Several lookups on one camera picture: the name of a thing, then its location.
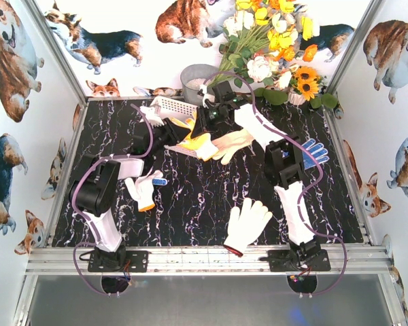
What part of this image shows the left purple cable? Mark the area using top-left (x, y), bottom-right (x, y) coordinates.
top-left (71, 103), bottom-right (154, 298)

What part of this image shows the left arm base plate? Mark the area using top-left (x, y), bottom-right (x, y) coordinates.
top-left (88, 248), bottom-right (149, 272)

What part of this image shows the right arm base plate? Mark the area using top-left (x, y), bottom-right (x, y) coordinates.
top-left (258, 249), bottom-right (331, 272)

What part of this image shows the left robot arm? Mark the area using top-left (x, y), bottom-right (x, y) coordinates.
top-left (69, 114), bottom-right (190, 253)

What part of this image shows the white plastic storage basket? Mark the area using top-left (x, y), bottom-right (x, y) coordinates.
top-left (149, 96), bottom-right (198, 158)

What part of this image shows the aluminium front rail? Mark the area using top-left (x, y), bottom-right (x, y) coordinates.
top-left (25, 244), bottom-right (392, 276)

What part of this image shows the cream glove red cuff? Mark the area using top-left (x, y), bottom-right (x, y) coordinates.
top-left (223, 198), bottom-right (273, 257)

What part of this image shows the purple cable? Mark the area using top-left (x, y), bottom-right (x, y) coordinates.
top-left (71, 103), bottom-right (154, 298)
top-left (202, 70), bottom-right (348, 300)

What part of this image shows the white glove orange cuff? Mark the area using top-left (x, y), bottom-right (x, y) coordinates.
top-left (180, 133), bottom-right (218, 162)

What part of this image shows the artificial flower bouquet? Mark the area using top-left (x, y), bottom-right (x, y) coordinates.
top-left (209, 1), bottom-right (320, 88)

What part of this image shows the cream knit glove pair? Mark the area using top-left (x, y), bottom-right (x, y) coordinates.
top-left (212, 128), bottom-right (254, 165)

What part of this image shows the grey metal bucket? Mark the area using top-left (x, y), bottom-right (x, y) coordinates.
top-left (180, 64), bottom-right (218, 105)

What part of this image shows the small sunflower pot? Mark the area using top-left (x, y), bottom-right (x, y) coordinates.
top-left (288, 66), bottom-right (327, 105)

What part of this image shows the yellow coated work glove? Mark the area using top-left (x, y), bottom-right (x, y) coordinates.
top-left (184, 118), bottom-right (196, 141)

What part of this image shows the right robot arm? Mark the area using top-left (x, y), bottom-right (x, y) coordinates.
top-left (191, 81), bottom-right (317, 251)

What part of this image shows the white glove blue finger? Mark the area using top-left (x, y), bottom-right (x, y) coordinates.
top-left (124, 170), bottom-right (167, 212)

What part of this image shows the blue dotted work glove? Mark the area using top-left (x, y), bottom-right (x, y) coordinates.
top-left (302, 139), bottom-right (329, 170)

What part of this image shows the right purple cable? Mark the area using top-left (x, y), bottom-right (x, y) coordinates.
top-left (202, 70), bottom-right (348, 300)

